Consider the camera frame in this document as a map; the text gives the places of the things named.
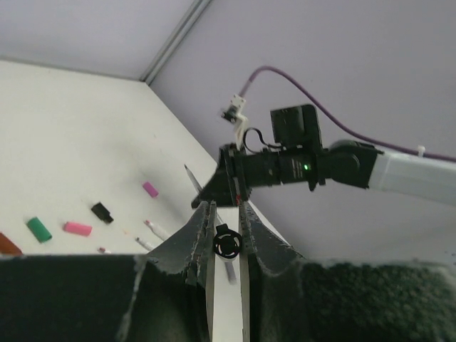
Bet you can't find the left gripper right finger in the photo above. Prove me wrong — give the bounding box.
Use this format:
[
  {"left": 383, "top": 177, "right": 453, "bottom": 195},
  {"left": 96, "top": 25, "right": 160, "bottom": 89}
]
[{"left": 239, "top": 203, "right": 455, "bottom": 341}]

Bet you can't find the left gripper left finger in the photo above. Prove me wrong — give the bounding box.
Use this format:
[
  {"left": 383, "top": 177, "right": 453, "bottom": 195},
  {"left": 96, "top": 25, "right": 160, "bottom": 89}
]
[{"left": 1, "top": 202, "right": 217, "bottom": 341}]

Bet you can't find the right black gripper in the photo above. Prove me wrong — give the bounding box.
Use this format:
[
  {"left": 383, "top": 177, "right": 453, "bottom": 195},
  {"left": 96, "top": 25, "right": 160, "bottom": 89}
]
[{"left": 191, "top": 143, "right": 252, "bottom": 209}]

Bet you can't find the magenta cap marker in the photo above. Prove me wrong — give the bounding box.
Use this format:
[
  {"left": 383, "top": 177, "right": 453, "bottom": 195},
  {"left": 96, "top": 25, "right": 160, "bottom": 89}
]
[{"left": 144, "top": 220, "right": 170, "bottom": 241}]

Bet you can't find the magenta pen cap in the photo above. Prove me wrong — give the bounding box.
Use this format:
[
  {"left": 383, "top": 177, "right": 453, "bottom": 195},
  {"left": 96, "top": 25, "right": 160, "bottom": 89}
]
[{"left": 142, "top": 182, "right": 159, "bottom": 198}]

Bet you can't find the small black pen cap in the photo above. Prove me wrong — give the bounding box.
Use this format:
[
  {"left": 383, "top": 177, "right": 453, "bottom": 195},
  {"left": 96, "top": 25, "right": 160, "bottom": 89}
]
[{"left": 90, "top": 202, "right": 113, "bottom": 224}]

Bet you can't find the pink pen cap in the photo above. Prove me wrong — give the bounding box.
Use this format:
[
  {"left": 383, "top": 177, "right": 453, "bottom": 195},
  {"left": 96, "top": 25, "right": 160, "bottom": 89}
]
[{"left": 63, "top": 222, "right": 93, "bottom": 237}]

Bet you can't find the teal green pen cap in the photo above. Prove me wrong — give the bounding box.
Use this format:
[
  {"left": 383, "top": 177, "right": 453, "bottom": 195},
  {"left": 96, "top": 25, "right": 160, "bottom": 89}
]
[{"left": 26, "top": 217, "right": 52, "bottom": 243}]

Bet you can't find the long black pen cap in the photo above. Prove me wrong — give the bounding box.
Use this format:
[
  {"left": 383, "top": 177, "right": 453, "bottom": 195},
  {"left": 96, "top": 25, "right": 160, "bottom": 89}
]
[{"left": 212, "top": 224, "right": 242, "bottom": 262}]

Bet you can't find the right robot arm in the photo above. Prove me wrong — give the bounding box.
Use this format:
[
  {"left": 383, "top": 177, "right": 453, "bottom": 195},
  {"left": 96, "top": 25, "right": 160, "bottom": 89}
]
[{"left": 191, "top": 104, "right": 455, "bottom": 208}]

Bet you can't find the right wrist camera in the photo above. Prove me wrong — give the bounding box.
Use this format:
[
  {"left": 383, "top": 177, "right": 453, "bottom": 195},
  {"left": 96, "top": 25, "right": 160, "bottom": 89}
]
[{"left": 221, "top": 95, "right": 249, "bottom": 150}]

